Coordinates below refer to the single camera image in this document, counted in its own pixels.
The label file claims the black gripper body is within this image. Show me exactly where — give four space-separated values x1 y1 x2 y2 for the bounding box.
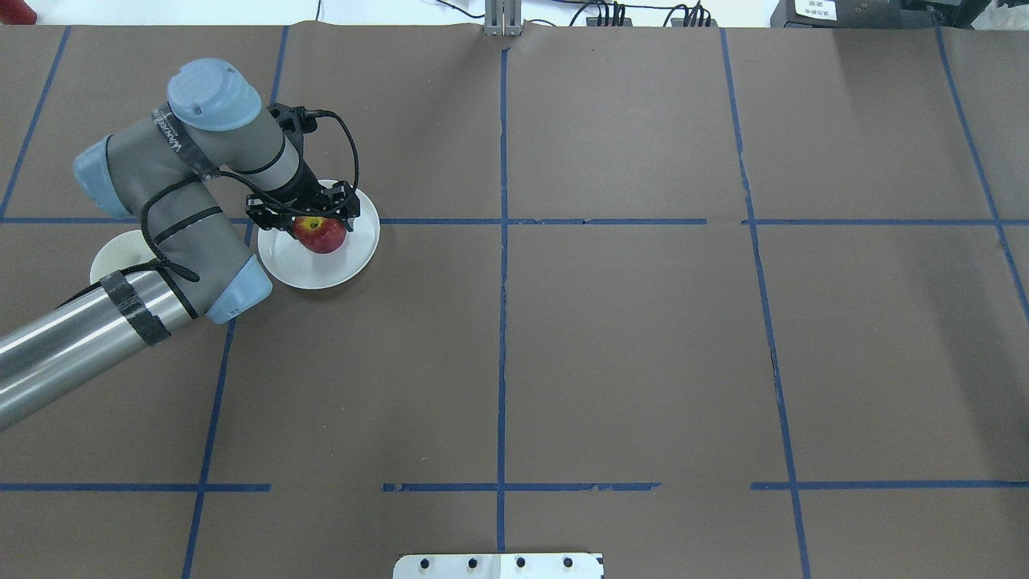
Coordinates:
245 180 361 234

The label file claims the red yellow apple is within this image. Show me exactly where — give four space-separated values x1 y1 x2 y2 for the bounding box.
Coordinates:
291 216 348 254

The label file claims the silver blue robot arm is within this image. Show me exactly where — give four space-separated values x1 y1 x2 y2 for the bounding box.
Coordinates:
1 58 361 429

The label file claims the white round plate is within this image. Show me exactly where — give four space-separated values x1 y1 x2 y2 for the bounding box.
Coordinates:
256 188 381 290

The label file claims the white round bowl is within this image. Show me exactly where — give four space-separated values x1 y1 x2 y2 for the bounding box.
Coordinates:
88 228 155 284

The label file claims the red cylinder bottle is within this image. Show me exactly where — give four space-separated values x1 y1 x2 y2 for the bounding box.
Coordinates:
0 0 39 26

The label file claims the black power strip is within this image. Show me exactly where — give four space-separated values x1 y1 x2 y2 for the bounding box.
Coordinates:
662 1 716 28
586 2 632 28

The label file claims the black labelled box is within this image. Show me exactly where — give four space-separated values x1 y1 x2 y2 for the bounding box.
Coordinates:
769 1 934 30

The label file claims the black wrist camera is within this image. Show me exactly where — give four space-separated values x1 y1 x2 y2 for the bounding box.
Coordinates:
267 103 338 154

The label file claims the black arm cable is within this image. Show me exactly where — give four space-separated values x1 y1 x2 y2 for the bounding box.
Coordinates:
310 110 361 194

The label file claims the aluminium frame post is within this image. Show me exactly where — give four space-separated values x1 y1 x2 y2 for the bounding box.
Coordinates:
484 0 524 37

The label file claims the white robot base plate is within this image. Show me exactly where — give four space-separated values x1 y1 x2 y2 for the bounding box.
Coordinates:
392 552 605 578

